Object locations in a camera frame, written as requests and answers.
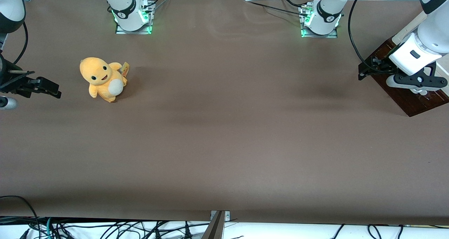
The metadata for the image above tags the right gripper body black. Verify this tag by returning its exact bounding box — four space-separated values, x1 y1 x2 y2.
0 53 35 93

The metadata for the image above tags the yellow plush toy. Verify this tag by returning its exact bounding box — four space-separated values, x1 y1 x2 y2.
79 57 129 103

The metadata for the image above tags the brown table cover sheet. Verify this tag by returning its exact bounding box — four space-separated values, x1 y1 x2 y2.
0 0 449 226

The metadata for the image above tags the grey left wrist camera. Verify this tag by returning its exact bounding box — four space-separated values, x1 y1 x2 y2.
386 62 448 94

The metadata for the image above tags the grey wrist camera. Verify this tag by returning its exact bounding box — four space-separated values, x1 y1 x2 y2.
386 62 448 94
0 96 18 110

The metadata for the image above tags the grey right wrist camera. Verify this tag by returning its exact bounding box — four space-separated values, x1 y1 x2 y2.
0 96 18 110

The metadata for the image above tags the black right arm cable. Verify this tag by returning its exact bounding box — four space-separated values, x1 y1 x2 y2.
13 21 29 66

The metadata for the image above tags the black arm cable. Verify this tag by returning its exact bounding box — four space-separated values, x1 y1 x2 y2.
348 0 397 74
13 21 29 66

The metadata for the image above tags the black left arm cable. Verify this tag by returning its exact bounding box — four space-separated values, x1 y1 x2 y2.
348 0 397 74

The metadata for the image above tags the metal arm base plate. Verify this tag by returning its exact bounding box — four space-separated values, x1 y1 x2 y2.
115 2 154 35
300 6 338 39

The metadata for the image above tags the dark camera mount pole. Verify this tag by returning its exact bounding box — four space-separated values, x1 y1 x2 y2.
202 210 231 239

